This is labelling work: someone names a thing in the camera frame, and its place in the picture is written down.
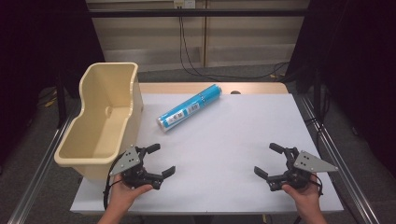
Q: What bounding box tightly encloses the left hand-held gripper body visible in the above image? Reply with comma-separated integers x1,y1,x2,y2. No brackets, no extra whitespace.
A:
108,146,163,191

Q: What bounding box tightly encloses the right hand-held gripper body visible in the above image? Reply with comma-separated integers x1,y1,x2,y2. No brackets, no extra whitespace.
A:
268,147,339,192

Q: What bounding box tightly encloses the black metal stand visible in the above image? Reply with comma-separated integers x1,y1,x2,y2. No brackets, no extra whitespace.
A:
312,68,324,123
55,73,68,129

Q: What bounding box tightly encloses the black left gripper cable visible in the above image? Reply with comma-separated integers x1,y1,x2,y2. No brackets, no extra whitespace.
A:
103,152,126,211

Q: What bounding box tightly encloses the dark curtain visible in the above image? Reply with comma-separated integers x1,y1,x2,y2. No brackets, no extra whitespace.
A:
284,0,396,180
0,0,106,171

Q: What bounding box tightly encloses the white table mat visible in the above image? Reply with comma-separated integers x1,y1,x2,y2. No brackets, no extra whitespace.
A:
69,92,345,216

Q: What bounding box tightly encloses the black horizontal bar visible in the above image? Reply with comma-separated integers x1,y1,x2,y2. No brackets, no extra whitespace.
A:
88,7,310,19

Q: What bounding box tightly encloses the cream plastic bin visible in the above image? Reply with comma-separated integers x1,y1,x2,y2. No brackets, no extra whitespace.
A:
53,62,145,182

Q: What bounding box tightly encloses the white wall socket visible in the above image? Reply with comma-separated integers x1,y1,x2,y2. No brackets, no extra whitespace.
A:
173,0,197,9

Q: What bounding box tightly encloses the person's right hand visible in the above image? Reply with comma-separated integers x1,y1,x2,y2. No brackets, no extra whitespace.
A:
281,173,322,217

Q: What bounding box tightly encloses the blue roll of bags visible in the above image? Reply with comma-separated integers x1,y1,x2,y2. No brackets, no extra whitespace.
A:
156,83,223,133

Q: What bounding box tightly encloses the aluminium frame rail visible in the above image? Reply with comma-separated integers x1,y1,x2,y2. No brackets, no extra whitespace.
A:
7,104,80,224
298,93,381,224

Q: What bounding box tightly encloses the black wall cable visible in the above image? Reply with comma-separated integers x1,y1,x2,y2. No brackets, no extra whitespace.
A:
178,7,291,83

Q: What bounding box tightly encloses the person's left hand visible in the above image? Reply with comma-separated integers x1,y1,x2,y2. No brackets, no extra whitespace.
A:
106,174,154,217

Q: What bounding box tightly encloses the wooden table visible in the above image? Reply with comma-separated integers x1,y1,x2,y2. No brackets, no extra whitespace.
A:
138,81,290,95

